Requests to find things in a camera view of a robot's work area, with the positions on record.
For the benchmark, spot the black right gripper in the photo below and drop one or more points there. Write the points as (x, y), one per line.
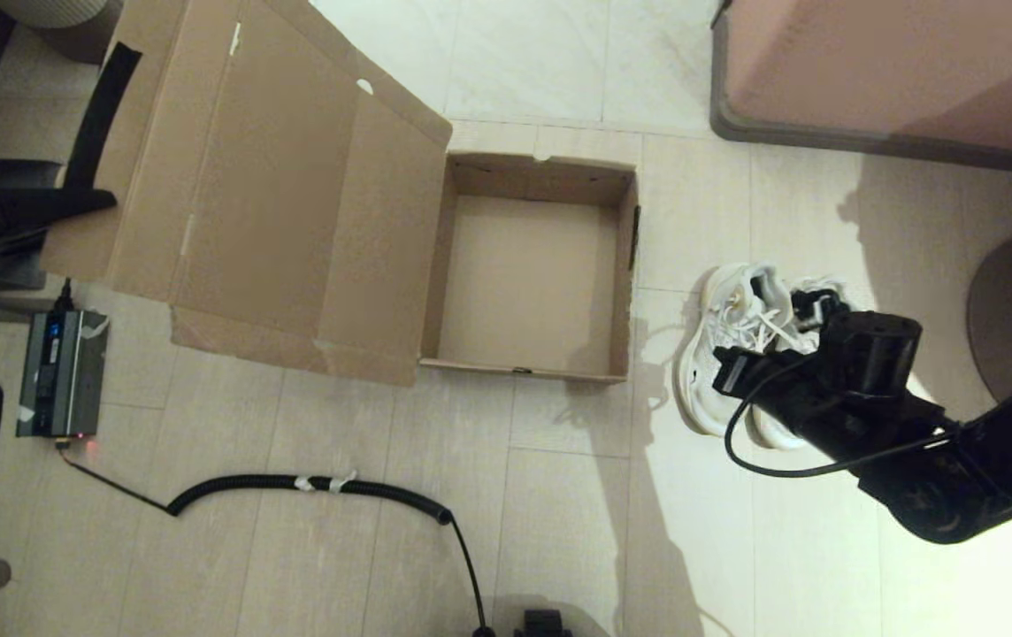
(869, 372)

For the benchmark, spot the white lace-up sneaker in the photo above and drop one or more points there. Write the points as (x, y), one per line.
(776, 432)
(705, 372)

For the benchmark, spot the brown cardboard shoe box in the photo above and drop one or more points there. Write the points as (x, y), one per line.
(294, 195)

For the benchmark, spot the grey black robot base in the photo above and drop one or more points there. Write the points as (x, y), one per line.
(543, 625)

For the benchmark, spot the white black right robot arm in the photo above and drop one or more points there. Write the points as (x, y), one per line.
(957, 495)

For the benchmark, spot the grey power inverter box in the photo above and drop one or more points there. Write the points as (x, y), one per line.
(64, 372)

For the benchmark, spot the round ribbed beige stool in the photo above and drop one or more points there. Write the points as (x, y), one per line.
(55, 11)

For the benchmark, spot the pink furniture with grey base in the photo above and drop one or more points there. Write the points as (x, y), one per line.
(895, 71)

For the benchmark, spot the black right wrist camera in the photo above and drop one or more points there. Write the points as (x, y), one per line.
(740, 372)

